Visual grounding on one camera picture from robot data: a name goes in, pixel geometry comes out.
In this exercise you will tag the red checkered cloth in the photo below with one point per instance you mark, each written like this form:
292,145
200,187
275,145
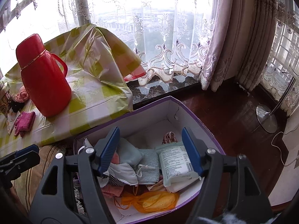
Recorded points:
137,73

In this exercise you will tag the white tissue packet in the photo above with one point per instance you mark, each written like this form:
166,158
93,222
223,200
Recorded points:
175,165

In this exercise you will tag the white cabinet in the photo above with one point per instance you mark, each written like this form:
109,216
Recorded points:
292,133

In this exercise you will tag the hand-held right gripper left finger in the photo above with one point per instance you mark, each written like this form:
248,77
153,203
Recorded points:
109,149

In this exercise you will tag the grey metal window post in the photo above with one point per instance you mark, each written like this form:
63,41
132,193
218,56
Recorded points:
80,4

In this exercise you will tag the magenta knitted cloth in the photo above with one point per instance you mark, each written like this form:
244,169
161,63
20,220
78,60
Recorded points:
24,122

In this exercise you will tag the black cloth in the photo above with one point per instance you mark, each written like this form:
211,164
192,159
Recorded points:
16,107

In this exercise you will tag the orange mesh pouch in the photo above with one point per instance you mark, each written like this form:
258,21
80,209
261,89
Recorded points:
130,198

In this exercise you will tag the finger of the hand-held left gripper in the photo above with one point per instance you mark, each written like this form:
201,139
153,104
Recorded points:
28,159
26,148

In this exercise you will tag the brown pleated curtain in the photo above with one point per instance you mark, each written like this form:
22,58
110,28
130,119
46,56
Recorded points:
259,39

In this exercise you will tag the dark marble window sill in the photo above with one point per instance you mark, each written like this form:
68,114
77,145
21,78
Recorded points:
163,91

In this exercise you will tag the green checkered plastic tablecloth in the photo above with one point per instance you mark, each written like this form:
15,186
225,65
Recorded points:
93,93

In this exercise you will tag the printed tin can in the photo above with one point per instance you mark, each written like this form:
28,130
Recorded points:
4,103

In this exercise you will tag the salmon pink cloth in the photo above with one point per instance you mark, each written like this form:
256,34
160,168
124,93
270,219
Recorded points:
22,94

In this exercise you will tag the chrome floor lamp stand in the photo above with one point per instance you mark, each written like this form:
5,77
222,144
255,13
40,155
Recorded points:
266,119

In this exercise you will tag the light blue towel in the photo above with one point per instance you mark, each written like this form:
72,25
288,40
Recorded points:
150,161

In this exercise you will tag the red printed white cloth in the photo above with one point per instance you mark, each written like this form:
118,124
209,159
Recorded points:
169,137

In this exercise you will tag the white face mask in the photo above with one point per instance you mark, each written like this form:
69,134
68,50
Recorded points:
123,173

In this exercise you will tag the striped brown sofa cushion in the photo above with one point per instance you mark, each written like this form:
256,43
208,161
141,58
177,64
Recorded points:
30,179

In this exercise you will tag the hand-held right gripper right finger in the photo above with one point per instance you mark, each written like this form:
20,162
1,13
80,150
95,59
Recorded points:
190,149

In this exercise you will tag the purple cardboard box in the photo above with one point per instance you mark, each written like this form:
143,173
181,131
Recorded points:
149,121

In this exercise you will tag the white lace curtain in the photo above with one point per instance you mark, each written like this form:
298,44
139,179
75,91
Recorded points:
280,81
163,39

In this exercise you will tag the red thermos flask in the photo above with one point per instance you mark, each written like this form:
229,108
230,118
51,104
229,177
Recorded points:
44,81

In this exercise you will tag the mauve patterned curtain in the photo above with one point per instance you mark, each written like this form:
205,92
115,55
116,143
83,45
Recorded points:
224,39

